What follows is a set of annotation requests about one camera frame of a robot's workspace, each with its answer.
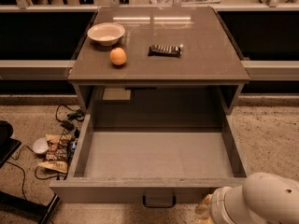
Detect grey top drawer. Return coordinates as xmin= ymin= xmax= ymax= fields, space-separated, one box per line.
xmin=50 ymin=87 xmax=247 ymax=203

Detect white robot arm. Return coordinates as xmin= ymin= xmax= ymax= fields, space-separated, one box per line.
xmin=195 ymin=173 xmax=299 ymax=224

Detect grey drawer cabinet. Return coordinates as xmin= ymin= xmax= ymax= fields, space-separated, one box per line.
xmin=68 ymin=7 xmax=249 ymax=112

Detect chip snack bag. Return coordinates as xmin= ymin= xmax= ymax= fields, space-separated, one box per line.
xmin=38 ymin=133 xmax=75 ymax=174

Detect dark chocolate bar wrapper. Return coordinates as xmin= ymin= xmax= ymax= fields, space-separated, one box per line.
xmin=148 ymin=45 xmax=181 ymax=58

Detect small white bowl on floor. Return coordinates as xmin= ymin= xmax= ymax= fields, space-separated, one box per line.
xmin=33 ymin=137 xmax=49 ymax=154

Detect orange fruit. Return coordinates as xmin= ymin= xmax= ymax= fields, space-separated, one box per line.
xmin=110 ymin=48 xmax=127 ymax=65

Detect black stand base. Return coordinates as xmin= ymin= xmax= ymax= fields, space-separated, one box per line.
xmin=0 ymin=120 xmax=59 ymax=224

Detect white bowl on cabinet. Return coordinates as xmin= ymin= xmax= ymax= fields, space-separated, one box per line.
xmin=87 ymin=22 xmax=125 ymax=46

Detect black top drawer handle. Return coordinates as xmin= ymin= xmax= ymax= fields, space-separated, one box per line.
xmin=142 ymin=196 xmax=177 ymax=209

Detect black power adapter cables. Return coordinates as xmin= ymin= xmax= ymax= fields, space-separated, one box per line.
xmin=55 ymin=104 xmax=86 ymax=138

